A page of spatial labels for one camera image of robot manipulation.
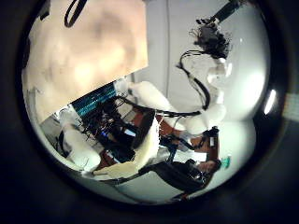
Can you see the seated person in dark top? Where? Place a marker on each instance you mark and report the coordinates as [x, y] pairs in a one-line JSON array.
[[183, 177]]

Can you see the teal lit screen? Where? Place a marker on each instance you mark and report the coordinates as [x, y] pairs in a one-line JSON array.
[[93, 99]]

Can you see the green exit sign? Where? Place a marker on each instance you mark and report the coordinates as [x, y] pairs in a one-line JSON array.
[[226, 161]]

